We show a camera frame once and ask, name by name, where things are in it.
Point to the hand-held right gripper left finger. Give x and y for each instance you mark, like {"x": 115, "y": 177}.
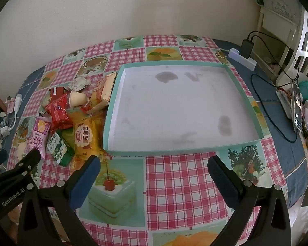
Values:
{"x": 86, "y": 182}

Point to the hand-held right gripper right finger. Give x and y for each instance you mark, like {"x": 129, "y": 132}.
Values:
{"x": 223, "y": 184}

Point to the green white milk packet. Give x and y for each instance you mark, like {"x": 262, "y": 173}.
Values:
{"x": 57, "y": 148}

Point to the yellow bread packet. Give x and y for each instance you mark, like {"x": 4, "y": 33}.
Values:
{"x": 86, "y": 138}

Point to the red flower print packet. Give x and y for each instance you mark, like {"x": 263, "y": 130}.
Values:
{"x": 59, "y": 112}

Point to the clear cookie packet green edges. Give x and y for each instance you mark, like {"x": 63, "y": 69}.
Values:
{"x": 45, "y": 101}

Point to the red bar packet white label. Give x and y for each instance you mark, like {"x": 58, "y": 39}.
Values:
{"x": 55, "y": 92}

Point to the small red candy packet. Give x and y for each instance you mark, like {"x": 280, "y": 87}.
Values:
{"x": 86, "y": 105}

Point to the white jelly cup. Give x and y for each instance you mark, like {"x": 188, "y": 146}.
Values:
{"x": 77, "y": 98}

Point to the white grey snack packet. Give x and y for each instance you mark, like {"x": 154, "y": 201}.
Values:
{"x": 79, "y": 83}

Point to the teal cardboard tray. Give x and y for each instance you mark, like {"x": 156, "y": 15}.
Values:
{"x": 169, "y": 107}

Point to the orange cream bread packet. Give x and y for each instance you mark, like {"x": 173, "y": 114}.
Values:
{"x": 104, "y": 89}

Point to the crumpled paper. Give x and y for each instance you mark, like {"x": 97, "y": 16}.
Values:
{"x": 0, "y": 128}

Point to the pink checked printed tablecloth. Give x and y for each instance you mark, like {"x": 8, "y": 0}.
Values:
{"x": 182, "y": 184}

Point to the tablet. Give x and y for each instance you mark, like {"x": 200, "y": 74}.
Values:
{"x": 296, "y": 105}

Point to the white power strip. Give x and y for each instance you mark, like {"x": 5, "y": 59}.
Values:
{"x": 246, "y": 61}

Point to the teal container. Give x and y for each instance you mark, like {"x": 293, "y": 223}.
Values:
{"x": 306, "y": 89}

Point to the black charger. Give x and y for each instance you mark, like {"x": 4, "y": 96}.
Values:
{"x": 247, "y": 47}

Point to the white chair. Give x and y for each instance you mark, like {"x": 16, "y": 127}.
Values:
{"x": 277, "y": 20}

